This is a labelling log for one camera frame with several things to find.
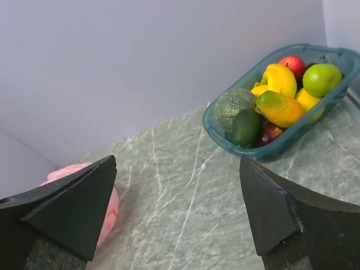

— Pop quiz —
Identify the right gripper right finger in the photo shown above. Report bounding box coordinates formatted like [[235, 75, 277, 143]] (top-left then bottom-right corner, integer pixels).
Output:
[[239, 157, 359, 269]]

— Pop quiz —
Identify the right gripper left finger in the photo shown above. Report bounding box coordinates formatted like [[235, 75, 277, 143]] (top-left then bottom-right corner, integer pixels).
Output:
[[1, 155, 117, 269]]

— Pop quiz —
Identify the pink plastic bag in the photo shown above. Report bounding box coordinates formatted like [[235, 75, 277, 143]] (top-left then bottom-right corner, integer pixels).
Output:
[[41, 162, 120, 247]]

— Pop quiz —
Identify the dark red apple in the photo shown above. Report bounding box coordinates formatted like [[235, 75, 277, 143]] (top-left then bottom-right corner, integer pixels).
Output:
[[251, 121, 284, 148]]

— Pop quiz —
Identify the dark green avocado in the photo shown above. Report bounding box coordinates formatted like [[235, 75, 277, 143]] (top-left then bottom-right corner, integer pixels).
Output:
[[232, 109, 260, 147]]

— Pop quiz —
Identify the yellow orange mango with leaf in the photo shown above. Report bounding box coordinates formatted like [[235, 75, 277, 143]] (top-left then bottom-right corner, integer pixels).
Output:
[[255, 91, 305, 128]]

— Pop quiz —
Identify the yellow banana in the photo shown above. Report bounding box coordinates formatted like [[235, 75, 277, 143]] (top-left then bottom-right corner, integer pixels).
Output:
[[250, 64, 297, 98]]

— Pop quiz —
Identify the green netted melon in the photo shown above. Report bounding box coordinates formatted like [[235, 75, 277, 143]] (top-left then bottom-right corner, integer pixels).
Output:
[[214, 88, 257, 132]]

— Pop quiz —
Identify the red apple in tray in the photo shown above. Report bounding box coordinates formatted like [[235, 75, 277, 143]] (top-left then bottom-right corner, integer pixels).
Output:
[[278, 55, 306, 80]]

